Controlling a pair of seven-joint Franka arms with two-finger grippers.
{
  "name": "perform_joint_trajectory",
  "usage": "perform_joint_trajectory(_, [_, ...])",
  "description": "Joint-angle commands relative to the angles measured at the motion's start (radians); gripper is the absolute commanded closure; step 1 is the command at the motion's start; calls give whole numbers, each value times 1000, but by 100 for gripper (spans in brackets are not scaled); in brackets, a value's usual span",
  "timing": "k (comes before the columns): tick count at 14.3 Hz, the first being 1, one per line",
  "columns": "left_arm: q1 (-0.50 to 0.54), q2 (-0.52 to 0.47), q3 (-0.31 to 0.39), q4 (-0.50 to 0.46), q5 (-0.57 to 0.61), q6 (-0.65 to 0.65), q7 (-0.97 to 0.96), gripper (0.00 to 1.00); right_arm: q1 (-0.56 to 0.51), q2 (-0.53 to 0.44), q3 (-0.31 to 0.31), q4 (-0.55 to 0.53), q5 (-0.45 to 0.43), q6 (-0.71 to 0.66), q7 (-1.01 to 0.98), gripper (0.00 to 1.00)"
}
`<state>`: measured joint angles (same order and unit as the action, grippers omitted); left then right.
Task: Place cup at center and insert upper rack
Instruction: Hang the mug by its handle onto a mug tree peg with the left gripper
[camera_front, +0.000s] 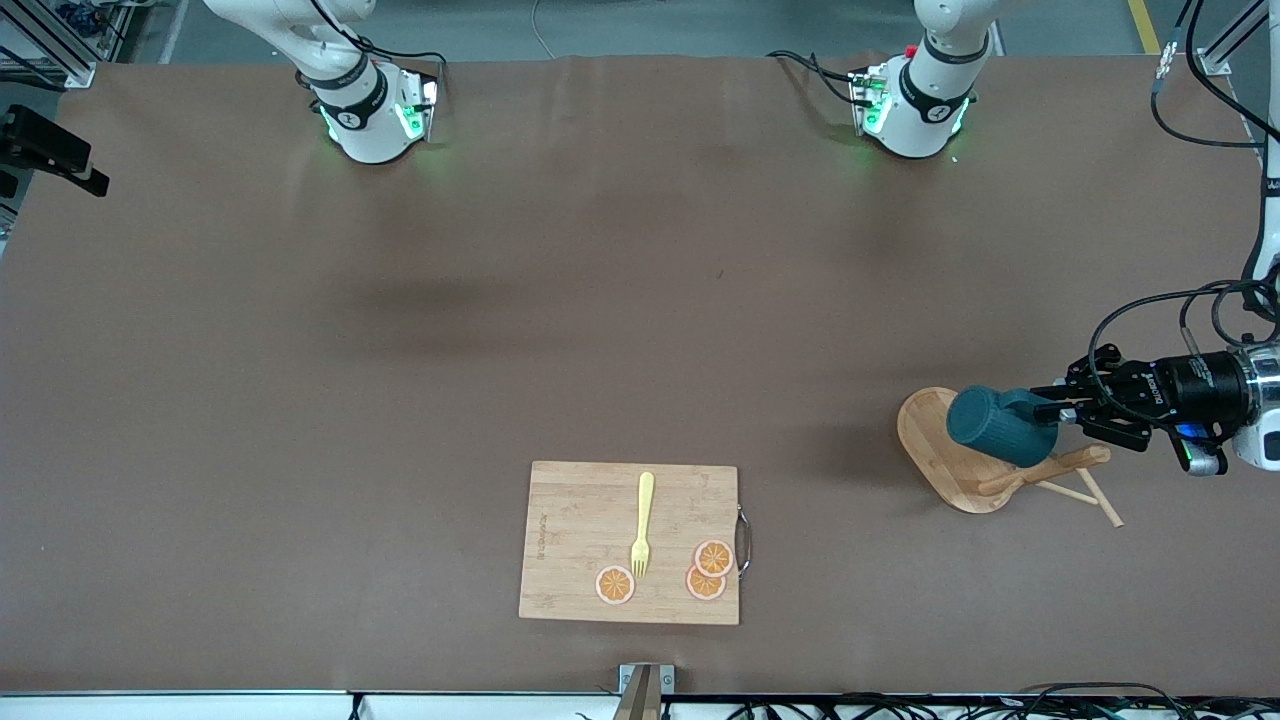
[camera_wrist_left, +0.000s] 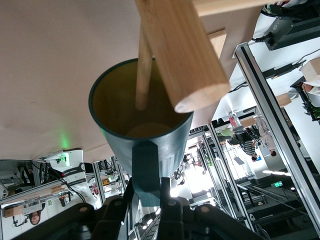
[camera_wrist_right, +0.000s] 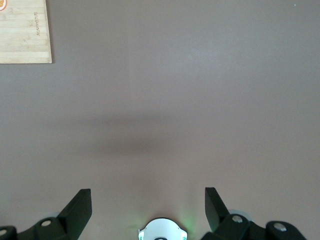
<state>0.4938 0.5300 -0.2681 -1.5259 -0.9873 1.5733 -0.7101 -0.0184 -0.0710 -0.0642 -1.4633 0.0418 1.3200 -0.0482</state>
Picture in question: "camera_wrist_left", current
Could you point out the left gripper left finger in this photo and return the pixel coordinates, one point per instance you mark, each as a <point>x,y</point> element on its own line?
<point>112,220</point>

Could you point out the person with face mask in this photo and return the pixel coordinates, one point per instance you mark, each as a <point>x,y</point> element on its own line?
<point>312,88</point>

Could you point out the person in beige clothes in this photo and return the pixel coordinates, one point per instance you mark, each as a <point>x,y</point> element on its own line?
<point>265,132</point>

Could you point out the person with dark hair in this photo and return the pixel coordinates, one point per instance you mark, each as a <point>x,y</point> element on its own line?
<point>35,218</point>

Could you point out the cardboard box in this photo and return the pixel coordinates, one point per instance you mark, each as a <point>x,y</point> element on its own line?
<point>312,68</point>

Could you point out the long aluminium frame post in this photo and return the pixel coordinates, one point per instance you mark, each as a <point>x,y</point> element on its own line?
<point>265,100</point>

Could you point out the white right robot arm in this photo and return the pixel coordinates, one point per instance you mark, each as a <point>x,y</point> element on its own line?
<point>75,170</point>

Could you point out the green exit sign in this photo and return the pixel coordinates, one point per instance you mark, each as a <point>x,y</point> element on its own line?
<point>278,184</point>

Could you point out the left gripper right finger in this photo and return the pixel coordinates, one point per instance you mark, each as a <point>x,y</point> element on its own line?
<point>175,220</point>

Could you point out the dark green mug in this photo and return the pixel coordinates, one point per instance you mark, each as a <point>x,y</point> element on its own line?
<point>120,105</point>

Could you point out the black power supply box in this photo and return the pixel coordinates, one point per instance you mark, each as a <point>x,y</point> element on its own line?
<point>280,30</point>

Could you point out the wooden mug rack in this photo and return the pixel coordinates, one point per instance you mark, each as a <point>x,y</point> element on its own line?
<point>180,50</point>

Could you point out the person in striped shirt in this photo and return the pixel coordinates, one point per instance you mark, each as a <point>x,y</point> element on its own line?
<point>249,146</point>

